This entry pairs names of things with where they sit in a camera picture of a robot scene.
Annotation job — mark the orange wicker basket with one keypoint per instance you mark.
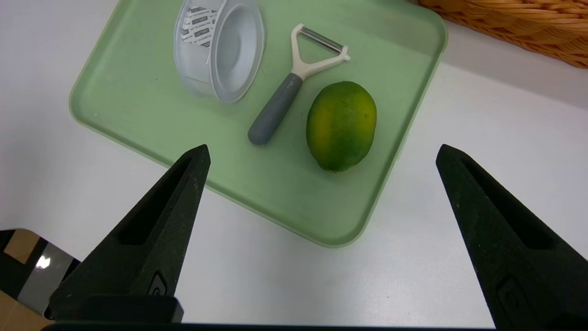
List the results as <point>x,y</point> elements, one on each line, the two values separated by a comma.
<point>528,27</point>

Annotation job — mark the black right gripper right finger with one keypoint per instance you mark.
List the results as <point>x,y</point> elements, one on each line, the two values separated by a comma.
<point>528,271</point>

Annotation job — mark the green lime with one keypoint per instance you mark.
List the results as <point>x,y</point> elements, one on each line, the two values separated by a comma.
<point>341,126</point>

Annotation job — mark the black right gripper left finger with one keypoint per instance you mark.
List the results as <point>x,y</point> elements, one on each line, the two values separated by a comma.
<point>138,262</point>

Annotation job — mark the light green plastic tray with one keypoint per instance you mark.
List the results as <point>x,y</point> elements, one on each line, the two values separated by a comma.
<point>285,184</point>

